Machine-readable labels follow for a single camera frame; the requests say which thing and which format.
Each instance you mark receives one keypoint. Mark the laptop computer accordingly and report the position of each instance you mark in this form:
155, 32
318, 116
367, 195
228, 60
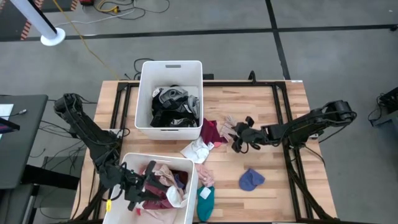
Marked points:
7, 124

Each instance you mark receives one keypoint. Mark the black mat hazard stripes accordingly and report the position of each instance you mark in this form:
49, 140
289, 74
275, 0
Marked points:
9, 28

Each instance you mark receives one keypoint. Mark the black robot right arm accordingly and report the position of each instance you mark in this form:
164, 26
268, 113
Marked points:
311, 124

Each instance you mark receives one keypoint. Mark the teal garment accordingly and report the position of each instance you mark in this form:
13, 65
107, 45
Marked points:
205, 207

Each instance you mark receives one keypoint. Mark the small black box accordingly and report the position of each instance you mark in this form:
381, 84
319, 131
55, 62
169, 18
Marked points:
208, 76

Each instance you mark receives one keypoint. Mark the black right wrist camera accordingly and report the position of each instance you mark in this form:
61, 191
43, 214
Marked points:
249, 120

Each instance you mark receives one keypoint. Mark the black bracket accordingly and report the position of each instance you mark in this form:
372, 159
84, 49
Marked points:
252, 77

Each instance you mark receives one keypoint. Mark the small coral pink garment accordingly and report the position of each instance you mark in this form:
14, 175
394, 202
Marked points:
217, 144

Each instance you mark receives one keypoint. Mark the black floor equipment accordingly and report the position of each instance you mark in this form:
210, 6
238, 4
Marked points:
390, 102

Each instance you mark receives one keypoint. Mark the small crimson garment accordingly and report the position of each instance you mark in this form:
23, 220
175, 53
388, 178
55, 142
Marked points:
210, 130

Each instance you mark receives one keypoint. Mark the black garment with waistband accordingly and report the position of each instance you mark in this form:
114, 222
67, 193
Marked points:
169, 109

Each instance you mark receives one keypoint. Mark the white paper sheet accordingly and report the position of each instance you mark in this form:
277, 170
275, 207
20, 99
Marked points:
6, 110

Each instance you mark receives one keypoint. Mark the white black tower pole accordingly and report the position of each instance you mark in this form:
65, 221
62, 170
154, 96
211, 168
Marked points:
53, 37

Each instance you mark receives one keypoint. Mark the pale pink garment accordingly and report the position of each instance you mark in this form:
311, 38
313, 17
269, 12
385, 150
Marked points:
163, 173

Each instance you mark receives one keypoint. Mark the rose pink seamed garment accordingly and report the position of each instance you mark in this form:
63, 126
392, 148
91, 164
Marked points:
153, 189

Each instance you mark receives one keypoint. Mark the black side desk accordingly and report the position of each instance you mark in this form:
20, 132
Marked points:
21, 149

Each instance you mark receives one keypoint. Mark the light grey garment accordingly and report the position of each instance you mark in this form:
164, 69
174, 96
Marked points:
194, 105

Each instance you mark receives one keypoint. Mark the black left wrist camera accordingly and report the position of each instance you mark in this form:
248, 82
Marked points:
150, 168

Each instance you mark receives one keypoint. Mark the periwinkle blue garment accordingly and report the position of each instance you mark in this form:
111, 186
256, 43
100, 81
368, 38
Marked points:
251, 180
179, 181

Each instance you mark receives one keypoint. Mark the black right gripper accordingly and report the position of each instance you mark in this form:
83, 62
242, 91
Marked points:
252, 136

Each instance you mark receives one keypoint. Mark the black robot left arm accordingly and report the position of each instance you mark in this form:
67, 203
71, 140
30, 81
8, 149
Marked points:
90, 133

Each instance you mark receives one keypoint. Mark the black white Puma underwear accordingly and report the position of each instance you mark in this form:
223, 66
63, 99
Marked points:
177, 123

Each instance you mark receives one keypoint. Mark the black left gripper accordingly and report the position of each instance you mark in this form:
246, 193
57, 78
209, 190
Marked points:
135, 186

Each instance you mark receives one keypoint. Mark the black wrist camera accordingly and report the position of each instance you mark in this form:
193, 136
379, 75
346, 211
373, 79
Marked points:
150, 168
249, 120

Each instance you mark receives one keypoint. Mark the plain white garment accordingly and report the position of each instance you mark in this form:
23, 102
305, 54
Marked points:
176, 197

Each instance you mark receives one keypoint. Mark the red floor device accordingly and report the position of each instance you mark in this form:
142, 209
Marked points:
87, 2

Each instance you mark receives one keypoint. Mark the white garment with tag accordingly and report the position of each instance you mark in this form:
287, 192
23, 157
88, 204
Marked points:
197, 151

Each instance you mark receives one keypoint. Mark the white perforated plastic bin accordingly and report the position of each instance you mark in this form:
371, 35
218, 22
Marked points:
124, 214
169, 73

